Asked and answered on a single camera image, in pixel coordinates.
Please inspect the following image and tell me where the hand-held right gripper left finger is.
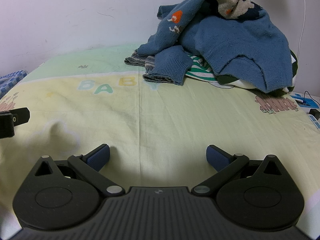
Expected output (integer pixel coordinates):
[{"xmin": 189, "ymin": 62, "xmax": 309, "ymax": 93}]
[{"xmin": 34, "ymin": 144, "xmax": 125, "ymax": 197}]

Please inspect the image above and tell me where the green white striped garment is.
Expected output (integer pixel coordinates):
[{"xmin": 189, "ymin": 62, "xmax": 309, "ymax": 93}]
[{"xmin": 185, "ymin": 54, "xmax": 223, "ymax": 83}]

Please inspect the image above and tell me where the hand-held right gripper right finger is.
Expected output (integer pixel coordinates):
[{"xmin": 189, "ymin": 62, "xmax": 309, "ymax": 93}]
[{"xmin": 192, "ymin": 144, "xmax": 284, "ymax": 197}]

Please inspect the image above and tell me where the blue knit sweater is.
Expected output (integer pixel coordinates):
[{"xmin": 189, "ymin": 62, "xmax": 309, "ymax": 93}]
[{"xmin": 137, "ymin": 0, "xmax": 295, "ymax": 94}]

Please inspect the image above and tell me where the blue white box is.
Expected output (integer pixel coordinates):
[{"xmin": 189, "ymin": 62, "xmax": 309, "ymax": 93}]
[
  {"xmin": 309, "ymin": 115, "xmax": 320, "ymax": 130},
  {"xmin": 290, "ymin": 92, "xmax": 320, "ymax": 109}
]

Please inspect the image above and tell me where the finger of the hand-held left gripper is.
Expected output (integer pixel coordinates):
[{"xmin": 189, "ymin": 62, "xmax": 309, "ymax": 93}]
[{"xmin": 0, "ymin": 107, "xmax": 30, "ymax": 138}]

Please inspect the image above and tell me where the white cable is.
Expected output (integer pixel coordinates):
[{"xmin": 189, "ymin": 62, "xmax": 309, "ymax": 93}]
[{"xmin": 299, "ymin": 0, "xmax": 307, "ymax": 55}]

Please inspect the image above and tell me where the dark green garment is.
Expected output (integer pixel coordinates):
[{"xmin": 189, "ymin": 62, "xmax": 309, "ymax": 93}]
[{"xmin": 216, "ymin": 49, "xmax": 299, "ymax": 97}]

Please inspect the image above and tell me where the blue checkered blanket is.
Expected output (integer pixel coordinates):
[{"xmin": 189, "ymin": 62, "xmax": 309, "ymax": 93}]
[{"xmin": 0, "ymin": 70, "xmax": 28, "ymax": 99}]

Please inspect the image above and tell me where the grey striped garment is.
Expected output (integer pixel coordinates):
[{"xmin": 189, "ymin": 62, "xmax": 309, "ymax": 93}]
[{"xmin": 124, "ymin": 50, "xmax": 160, "ymax": 75}]

